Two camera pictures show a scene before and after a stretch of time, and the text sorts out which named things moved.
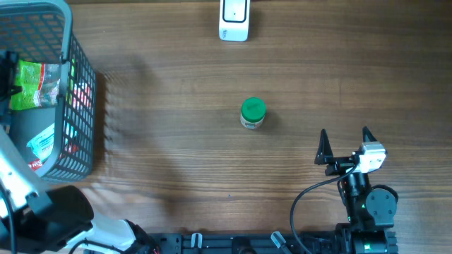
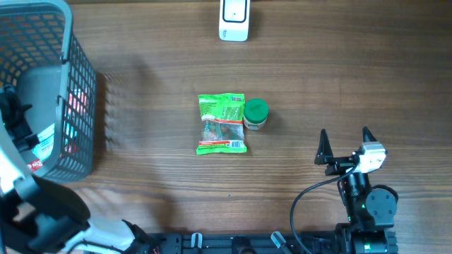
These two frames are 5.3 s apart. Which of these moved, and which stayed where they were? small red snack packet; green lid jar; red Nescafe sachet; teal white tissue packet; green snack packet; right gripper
Moved: small red snack packet; green snack packet
Stayed: right gripper; teal white tissue packet; red Nescafe sachet; green lid jar
